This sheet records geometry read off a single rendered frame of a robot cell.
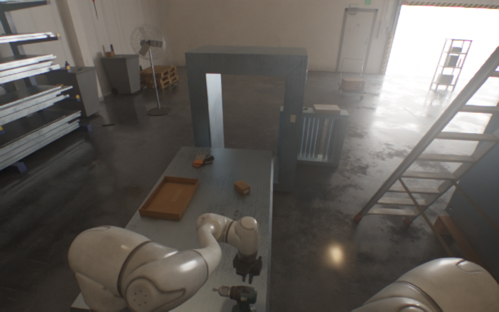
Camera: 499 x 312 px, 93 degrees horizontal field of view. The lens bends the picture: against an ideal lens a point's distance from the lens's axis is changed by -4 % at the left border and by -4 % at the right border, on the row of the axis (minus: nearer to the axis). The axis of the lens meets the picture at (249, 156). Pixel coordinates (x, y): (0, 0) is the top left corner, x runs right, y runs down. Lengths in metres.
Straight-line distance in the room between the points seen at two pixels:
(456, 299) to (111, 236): 0.69
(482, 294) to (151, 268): 0.61
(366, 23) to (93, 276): 10.41
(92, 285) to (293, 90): 2.26
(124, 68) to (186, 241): 6.05
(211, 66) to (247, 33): 7.85
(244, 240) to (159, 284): 0.57
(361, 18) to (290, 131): 8.18
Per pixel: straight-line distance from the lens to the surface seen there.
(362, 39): 10.58
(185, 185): 2.15
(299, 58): 2.50
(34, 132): 4.89
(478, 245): 2.92
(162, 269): 0.57
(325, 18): 10.33
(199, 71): 2.68
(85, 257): 0.68
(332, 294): 2.30
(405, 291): 0.55
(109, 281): 0.65
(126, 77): 7.35
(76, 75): 5.85
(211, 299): 1.45
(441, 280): 0.59
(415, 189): 2.51
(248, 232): 1.04
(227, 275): 1.52
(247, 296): 1.18
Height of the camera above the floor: 1.89
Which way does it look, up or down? 30 degrees down
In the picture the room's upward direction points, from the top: straight up
